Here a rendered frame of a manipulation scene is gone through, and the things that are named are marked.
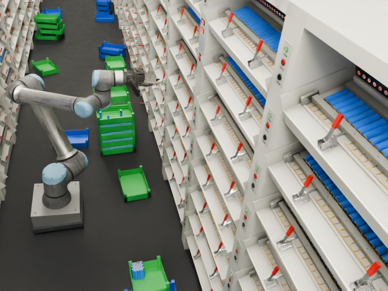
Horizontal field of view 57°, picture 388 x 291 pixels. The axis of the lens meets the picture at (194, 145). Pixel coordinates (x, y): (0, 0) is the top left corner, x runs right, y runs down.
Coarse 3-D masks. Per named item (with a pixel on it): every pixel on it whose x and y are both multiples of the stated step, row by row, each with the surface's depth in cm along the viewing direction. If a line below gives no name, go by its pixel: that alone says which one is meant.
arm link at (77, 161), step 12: (24, 84) 219; (36, 84) 226; (36, 108) 229; (48, 108) 233; (48, 120) 233; (48, 132) 236; (60, 132) 239; (60, 144) 240; (60, 156) 243; (72, 156) 244; (84, 156) 253; (72, 168) 243; (84, 168) 254
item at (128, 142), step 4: (124, 140) 314; (128, 140) 315; (132, 140) 316; (100, 144) 308; (104, 144) 310; (108, 144) 311; (112, 144) 312; (116, 144) 313; (120, 144) 315; (124, 144) 316; (128, 144) 318
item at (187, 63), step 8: (168, 40) 225; (176, 40) 226; (176, 48) 224; (184, 48) 216; (176, 56) 212; (184, 56) 214; (192, 56) 206; (184, 64) 207; (192, 64) 189; (184, 72) 201; (192, 72) 198; (192, 80) 192; (192, 88) 180
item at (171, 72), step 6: (174, 66) 237; (168, 72) 238; (174, 72) 237; (174, 78) 236; (180, 78) 234; (174, 84) 231; (174, 90) 226; (180, 90) 224; (186, 90) 222; (180, 96) 219; (180, 102) 214; (186, 102) 212; (192, 102) 211; (186, 114) 204
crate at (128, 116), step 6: (108, 108) 312; (114, 108) 314; (120, 108) 316; (126, 108) 318; (96, 114) 299; (102, 114) 309; (108, 114) 310; (114, 114) 311; (126, 114) 312; (132, 114) 300; (102, 120) 295; (108, 120) 296; (114, 120) 298; (120, 120) 300; (126, 120) 302; (132, 120) 304
